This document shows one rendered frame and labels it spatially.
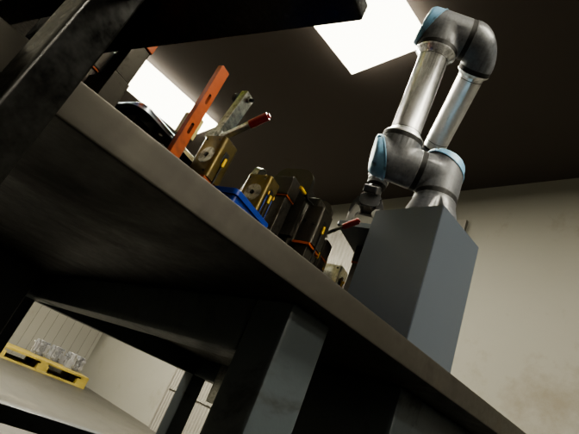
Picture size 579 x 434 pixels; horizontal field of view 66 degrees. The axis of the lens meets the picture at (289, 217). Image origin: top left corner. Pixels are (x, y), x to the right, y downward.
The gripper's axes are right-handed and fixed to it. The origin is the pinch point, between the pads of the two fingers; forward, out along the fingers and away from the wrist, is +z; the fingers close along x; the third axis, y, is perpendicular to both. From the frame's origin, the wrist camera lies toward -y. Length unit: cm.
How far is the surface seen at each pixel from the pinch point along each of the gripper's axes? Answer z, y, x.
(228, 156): 16, -51, 26
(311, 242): 21.0, -26.2, 6.3
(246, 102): -1, -51, 29
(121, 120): 48, -106, 4
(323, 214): 11.9, -26.0, 6.1
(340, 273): 9.5, 21.9, 5.0
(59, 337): 72, 483, 465
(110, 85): 26, -82, 36
